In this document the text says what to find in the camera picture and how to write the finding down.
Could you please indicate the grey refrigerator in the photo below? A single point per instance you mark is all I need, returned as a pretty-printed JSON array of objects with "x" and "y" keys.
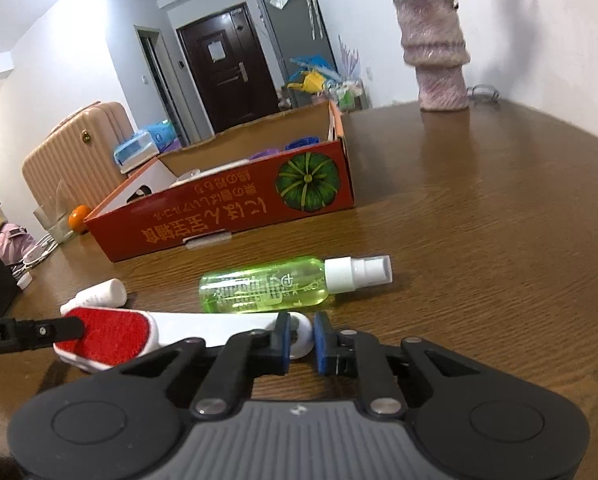
[{"x": 297, "y": 32}]

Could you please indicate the pink ribbed suitcase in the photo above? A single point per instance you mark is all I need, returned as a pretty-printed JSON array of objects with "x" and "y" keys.
[{"x": 76, "y": 158}]

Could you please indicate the purple yarn ball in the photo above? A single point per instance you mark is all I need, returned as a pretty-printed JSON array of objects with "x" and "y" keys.
[{"x": 265, "y": 153}]

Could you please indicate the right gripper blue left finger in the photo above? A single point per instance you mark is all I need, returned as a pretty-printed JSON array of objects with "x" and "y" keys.
[{"x": 232, "y": 369}]

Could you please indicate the clear glass cup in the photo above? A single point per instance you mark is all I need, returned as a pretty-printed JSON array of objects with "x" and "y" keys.
[{"x": 54, "y": 211}]

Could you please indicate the pink backpack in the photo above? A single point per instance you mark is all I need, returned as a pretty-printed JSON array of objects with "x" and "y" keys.
[{"x": 15, "y": 242}]

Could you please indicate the orange cardboard box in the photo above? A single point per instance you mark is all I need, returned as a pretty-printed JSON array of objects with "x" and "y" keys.
[{"x": 212, "y": 187}]

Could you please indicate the black eyeglasses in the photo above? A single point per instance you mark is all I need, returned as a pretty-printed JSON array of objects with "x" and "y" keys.
[{"x": 483, "y": 94}]

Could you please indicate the dark entrance door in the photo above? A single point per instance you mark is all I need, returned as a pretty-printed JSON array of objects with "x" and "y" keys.
[{"x": 229, "y": 68}]

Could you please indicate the red white lint brush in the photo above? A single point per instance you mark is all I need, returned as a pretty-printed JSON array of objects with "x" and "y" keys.
[{"x": 116, "y": 336}]

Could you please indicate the blue lid storage box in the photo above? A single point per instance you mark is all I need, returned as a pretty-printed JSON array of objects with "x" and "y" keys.
[{"x": 144, "y": 144}]

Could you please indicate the green spray bottle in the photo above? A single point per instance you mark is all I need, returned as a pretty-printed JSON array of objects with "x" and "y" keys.
[{"x": 290, "y": 284}]

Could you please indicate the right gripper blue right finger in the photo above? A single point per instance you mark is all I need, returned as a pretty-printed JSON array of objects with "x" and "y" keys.
[{"x": 361, "y": 356}]

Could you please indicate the yellow watering can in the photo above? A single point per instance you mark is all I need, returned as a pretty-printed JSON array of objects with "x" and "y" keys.
[{"x": 313, "y": 82}]

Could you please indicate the white small tube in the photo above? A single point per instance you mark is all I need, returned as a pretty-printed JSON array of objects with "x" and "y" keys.
[{"x": 108, "y": 294}]

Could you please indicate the orange fruit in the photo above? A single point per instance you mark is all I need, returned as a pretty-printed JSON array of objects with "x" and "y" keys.
[{"x": 76, "y": 220}]

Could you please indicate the pink textured vase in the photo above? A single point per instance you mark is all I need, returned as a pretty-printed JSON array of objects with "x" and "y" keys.
[{"x": 433, "y": 44}]

